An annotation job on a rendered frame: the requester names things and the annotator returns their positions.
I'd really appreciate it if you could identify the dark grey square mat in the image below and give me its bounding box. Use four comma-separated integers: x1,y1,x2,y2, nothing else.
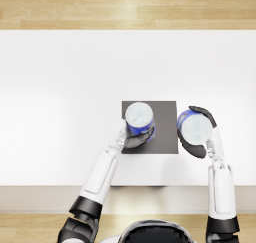
121,100,179,155

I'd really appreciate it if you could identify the dark round robot body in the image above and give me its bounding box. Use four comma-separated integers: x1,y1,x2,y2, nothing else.
99,219,198,243

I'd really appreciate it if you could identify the blue can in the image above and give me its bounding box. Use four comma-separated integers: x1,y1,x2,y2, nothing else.
176,109,213,146
124,101,157,143

